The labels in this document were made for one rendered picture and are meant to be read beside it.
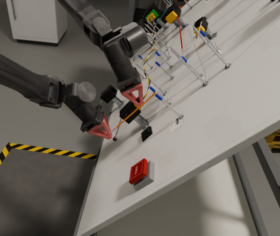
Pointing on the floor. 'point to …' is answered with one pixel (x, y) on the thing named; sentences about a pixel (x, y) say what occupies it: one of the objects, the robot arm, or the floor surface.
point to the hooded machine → (37, 21)
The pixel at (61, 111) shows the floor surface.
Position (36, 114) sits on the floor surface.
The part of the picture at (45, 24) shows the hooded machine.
